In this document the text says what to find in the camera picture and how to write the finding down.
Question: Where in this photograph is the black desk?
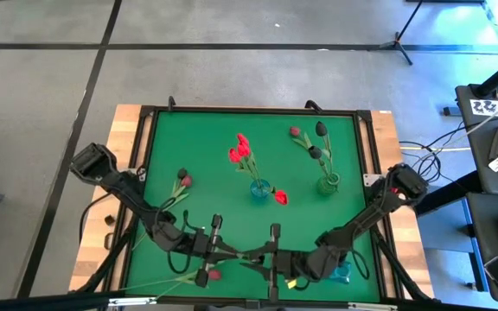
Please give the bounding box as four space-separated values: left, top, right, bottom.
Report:
467 192 498 303

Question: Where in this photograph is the blue glass vase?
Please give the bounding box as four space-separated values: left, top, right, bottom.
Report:
329 260 354 285
250 178 272 200

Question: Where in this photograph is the black table frame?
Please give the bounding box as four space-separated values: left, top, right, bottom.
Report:
104 105 399 310

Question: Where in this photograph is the black frame strut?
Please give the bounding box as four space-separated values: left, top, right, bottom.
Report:
73 224 136 295
372 228 434 302

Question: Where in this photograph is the green glass vase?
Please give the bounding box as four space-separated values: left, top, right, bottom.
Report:
316 171 342 196

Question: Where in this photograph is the silver bracket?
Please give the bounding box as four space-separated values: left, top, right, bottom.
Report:
108 295 158 308
348 301 399 311

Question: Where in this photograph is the black frame beam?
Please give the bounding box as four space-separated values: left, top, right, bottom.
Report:
0 291 125 311

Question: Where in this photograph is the black tripod stand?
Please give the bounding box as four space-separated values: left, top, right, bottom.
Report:
378 0 424 67

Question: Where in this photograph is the grey cart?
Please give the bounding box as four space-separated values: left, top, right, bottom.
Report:
455 84 498 198

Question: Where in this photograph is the white printed sign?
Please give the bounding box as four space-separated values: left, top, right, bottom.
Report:
469 98 498 117

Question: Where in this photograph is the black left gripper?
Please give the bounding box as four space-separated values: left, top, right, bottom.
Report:
190 213 253 289

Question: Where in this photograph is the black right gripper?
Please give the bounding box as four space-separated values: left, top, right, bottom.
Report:
239 223 304 302

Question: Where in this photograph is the red artificial tulip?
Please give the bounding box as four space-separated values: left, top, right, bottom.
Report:
237 143 264 187
236 132 264 187
265 187 290 206
228 148 264 187

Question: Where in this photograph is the black floor cable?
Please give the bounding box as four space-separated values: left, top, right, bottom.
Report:
399 120 466 182

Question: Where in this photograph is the green table mat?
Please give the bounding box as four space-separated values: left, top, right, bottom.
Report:
125 111 382 302

